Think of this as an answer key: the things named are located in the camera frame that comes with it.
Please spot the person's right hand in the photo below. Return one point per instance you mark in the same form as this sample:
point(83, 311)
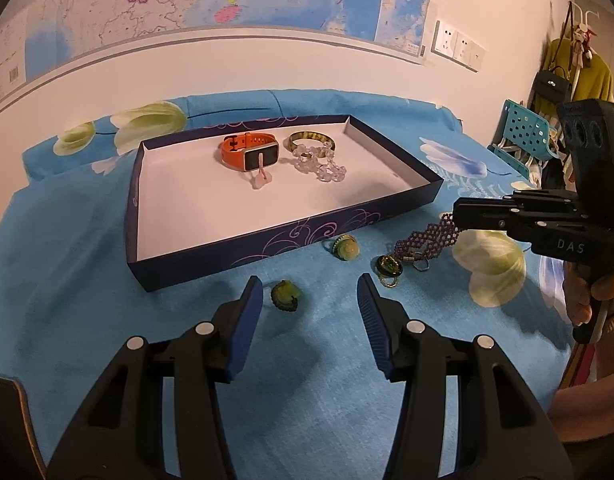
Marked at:
point(577, 295)

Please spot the person's right forearm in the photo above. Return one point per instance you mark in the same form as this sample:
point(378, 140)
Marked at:
point(607, 385)

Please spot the orange smart watch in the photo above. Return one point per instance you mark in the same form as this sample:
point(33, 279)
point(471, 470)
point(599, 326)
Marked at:
point(232, 152)

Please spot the black handbag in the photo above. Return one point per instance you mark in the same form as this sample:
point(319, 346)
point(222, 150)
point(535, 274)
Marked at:
point(552, 87)

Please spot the white coat rack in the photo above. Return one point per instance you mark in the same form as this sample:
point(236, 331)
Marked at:
point(582, 25)

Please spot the blue plastic chair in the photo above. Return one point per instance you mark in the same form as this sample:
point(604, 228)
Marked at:
point(524, 125)

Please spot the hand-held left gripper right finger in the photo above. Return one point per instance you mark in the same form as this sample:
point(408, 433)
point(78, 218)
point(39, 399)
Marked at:
point(374, 327)

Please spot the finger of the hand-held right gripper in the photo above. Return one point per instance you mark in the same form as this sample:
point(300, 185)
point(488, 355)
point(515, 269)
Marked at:
point(487, 221)
point(542, 200)

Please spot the white wall socket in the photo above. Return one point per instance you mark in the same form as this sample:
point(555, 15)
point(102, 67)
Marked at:
point(446, 39)
point(470, 52)

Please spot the yellow-green mottled bangle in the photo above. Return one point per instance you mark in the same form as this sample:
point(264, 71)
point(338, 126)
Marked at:
point(307, 136)

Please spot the navy cardboard box tray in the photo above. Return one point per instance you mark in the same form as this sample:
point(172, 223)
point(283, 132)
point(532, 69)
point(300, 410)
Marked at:
point(197, 200)

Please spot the yellow garment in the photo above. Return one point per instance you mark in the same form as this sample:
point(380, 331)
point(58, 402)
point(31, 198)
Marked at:
point(597, 77)

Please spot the blue floral bedsheet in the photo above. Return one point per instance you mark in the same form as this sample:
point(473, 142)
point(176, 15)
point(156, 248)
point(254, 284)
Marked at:
point(87, 285)

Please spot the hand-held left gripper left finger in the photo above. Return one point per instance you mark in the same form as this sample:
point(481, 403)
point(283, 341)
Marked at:
point(244, 327)

